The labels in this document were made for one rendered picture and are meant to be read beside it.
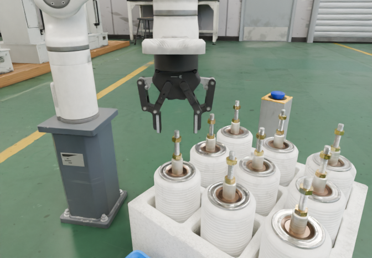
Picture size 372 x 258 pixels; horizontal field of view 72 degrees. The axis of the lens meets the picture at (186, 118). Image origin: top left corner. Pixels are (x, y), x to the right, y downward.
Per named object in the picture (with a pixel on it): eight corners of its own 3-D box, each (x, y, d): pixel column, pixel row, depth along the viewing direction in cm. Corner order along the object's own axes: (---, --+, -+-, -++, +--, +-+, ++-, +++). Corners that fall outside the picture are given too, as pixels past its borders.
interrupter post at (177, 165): (178, 177, 51) (178, 163, 49) (169, 173, 52) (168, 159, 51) (185, 171, 53) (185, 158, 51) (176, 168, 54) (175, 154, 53)
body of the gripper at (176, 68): (200, 41, 46) (199, 92, 50) (153, 41, 46) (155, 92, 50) (202, 47, 39) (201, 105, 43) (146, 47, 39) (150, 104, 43)
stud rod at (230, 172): (225, 189, 45) (228, 151, 42) (227, 186, 45) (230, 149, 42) (231, 191, 44) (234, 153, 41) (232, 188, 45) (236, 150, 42)
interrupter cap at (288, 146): (265, 154, 59) (266, 151, 59) (258, 139, 66) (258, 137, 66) (299, 154, 59) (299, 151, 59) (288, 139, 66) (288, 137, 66)
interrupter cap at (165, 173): (181, 189, 47) (181, 186, 47) (150, 175, 51) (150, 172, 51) (202, 170, 53) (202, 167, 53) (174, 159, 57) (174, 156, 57)
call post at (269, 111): (250, 184, 88) (261, 98, 76) (259, 175, 93) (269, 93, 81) (270, 192, 84) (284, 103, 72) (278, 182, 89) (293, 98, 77)
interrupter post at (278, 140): (274, 148, 61) (275, 136, 60) (271, 144, 64) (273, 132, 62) (284, 149, 61) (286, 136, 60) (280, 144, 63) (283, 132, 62)
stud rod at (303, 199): (300, 218, 38) (310, 176, 35) (303, 223, 37) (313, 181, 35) (294, 218, 38) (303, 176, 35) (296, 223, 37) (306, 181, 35)
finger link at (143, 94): (144, 75, 46) (154, 105, 48) (135, 77, 46) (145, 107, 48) (142, 78, 44) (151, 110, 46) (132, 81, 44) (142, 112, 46)
